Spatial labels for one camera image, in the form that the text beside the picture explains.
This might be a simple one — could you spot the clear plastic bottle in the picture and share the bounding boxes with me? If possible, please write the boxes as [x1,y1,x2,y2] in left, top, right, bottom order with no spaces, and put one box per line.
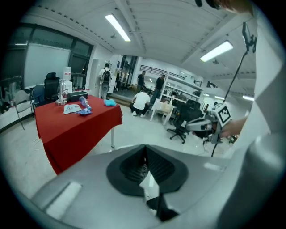
[79,96,92,111]

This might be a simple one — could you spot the long ceiling light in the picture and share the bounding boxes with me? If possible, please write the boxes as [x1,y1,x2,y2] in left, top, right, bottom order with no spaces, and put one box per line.
[199,40,234,63]
[104,13,131,42]

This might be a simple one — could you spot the person's white shirt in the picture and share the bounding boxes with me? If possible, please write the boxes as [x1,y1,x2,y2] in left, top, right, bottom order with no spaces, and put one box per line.
[218,12,283,229]

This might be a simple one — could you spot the thin black cable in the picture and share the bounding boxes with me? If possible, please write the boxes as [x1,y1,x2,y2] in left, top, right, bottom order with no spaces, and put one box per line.
[210,21,258,157]

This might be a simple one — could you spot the black office chair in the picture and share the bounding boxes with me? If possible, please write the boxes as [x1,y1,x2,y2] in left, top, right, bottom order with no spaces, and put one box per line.
[43,72,61,104]
[166,103,202,144]

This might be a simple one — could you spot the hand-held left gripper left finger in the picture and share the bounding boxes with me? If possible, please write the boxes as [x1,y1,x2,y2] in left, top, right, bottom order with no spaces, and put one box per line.
[31,144,162,229]

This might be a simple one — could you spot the person's right forearm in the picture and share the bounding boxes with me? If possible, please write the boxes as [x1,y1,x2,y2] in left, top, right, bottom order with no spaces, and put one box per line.
[231,115,249,136]

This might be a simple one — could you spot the person's right hand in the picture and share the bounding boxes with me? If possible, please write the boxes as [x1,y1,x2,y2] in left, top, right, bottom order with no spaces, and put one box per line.
[219,123,235,138]

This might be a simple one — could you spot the blue chair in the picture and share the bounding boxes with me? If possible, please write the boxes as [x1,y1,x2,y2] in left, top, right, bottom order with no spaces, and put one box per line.
[31,84,46,108]

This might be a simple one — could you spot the small white table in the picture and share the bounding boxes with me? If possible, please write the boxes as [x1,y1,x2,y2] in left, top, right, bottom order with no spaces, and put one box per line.
[150,98,177,126]

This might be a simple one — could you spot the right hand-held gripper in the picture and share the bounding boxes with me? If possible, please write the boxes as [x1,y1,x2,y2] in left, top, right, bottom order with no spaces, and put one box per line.
[185,102,233,144]

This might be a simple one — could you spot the white water dispenser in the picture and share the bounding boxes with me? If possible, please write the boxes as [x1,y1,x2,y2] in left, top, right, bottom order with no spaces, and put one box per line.
[62,66,73,93]

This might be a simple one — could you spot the grey chair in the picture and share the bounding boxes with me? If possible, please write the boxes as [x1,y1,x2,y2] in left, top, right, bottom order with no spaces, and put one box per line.
[13,89,35,131]

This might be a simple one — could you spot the blue crumpled gloves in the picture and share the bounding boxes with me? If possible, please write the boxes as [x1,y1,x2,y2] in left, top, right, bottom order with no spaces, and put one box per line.
[76,108,93,117]

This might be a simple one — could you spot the white shelving unit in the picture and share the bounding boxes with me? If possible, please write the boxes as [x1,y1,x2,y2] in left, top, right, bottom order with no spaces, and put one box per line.
[160,71,205,112]

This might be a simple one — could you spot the dark rectangular tray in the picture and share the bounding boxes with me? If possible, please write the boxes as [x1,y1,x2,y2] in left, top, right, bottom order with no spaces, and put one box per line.
[66,91,88,102]

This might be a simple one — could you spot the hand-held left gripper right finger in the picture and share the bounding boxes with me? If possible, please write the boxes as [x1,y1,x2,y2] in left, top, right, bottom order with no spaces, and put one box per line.
[145,144,231,229]

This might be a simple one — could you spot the white window blind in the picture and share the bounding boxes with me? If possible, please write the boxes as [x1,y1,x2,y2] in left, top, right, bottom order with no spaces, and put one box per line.
[24,43,72,89]

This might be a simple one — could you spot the pale flat packet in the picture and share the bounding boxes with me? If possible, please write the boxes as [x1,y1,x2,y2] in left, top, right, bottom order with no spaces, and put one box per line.
[63,104,82,115]

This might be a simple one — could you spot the red cloth covered table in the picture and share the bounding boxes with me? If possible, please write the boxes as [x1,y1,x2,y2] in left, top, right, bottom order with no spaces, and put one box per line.
[34,94,123,175]

